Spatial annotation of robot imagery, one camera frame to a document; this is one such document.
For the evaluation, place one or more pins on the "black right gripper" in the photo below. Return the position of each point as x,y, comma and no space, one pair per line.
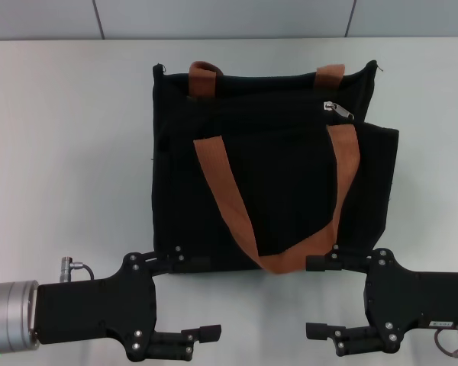
423,301

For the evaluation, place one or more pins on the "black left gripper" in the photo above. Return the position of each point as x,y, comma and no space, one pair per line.
95,309

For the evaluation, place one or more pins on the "black fabric food bag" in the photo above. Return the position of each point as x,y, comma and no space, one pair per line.
282,171

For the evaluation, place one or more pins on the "silver zipper pull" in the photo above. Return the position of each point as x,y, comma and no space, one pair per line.
339,111

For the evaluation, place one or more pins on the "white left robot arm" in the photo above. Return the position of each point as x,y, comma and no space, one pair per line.
11,316

